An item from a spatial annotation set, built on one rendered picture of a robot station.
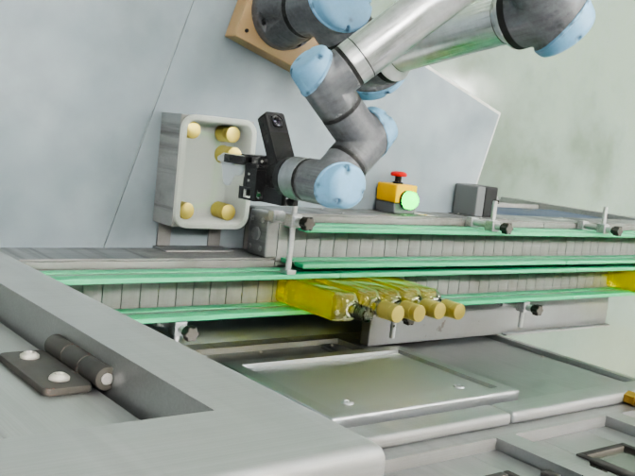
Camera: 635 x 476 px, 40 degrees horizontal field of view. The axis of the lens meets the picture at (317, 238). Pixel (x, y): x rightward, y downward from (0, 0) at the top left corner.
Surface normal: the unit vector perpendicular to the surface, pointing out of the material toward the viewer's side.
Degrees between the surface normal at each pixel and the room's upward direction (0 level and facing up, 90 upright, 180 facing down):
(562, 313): 0
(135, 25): 0
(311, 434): 90
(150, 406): 90
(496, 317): 0
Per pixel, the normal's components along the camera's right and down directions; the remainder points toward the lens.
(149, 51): 0.62, 0.16
